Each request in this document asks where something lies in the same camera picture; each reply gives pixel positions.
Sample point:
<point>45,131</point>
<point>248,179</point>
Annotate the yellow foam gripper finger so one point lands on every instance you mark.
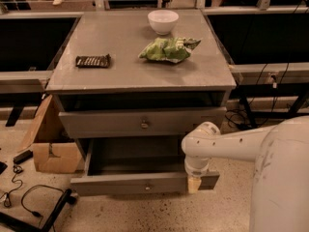
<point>193,184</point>

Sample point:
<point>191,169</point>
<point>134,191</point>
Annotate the brown cardboard box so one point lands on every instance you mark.
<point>53,151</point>

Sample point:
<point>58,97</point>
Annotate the green chip bag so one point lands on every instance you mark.
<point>173,50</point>

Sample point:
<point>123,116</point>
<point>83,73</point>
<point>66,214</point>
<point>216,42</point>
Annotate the black power adapter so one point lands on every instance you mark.
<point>23,157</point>

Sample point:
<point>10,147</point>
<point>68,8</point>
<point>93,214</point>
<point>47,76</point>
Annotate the white ceramic bowl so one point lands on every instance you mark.
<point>163,21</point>

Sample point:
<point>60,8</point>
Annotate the grey drawer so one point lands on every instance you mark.
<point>133,165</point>
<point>138,122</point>

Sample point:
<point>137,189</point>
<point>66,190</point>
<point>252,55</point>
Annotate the grey top drawer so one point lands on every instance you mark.
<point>138,122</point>

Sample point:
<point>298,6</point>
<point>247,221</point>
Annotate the dark snack bar packet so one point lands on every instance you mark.
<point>102,61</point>

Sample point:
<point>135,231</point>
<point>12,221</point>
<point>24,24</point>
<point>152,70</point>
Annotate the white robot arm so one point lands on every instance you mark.
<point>280,191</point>

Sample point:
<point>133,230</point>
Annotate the grey drawer cabinet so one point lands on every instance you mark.
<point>130,82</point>

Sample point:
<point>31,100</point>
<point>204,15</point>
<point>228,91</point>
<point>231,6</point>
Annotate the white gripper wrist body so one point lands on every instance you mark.
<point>196,170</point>

